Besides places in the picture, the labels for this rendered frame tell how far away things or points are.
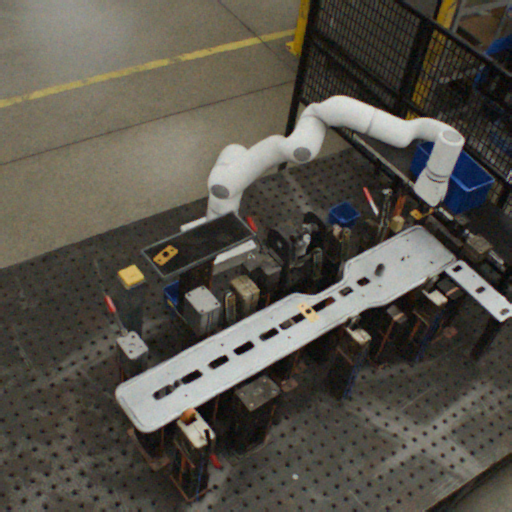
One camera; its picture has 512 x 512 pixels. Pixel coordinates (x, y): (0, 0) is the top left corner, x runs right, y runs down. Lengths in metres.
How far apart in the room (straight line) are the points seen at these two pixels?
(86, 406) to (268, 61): 3.46
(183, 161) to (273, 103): 0.88
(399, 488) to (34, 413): 1.25
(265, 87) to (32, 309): 2.86
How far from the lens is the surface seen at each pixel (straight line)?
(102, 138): 4.69
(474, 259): 2.91
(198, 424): 2.19
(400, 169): 3.15
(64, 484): 2.51
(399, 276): 2.75
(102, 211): 4.22
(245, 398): 2.29
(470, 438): 2.81
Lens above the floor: 2.97
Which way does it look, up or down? 47 degrees down
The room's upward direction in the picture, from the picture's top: 11 degrees clockwise
